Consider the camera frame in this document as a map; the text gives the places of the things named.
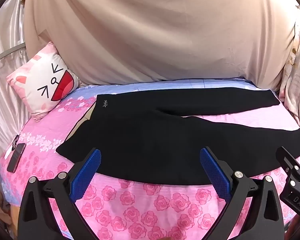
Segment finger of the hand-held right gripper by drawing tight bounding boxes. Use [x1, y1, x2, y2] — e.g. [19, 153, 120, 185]
[276, 146, 300, 193]

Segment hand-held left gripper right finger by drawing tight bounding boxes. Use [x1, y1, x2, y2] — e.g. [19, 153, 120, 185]
[199, 147, 285, 240]

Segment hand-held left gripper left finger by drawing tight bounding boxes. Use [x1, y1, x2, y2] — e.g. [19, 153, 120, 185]
[17, 148, 108, 240]

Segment black pants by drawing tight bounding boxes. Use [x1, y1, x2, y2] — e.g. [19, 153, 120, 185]
[55, 89, 300, 186]

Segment pink rose-print bed sheet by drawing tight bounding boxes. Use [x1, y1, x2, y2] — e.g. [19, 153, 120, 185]
[0, 76, 300, 240]

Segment cream floral blanket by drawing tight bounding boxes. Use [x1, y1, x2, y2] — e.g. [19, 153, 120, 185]
[277, 2, 300, 134]

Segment black smartphone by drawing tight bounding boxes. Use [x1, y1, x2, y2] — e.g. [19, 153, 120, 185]
[7, 143, 26, 173]

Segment black eyeglasses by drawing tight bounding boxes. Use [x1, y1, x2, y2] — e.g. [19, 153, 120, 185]
[11, 134, 20, 152]

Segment pink cat face pillow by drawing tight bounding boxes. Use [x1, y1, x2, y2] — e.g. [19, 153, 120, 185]
[6, 41, 81, 122]

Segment grey metal bar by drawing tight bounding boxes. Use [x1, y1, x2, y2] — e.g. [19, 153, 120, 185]
[0, 42, 26, 65]

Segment beige draped cloth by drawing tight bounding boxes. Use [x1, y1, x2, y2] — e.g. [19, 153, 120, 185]
[22, 0, 300, 92]

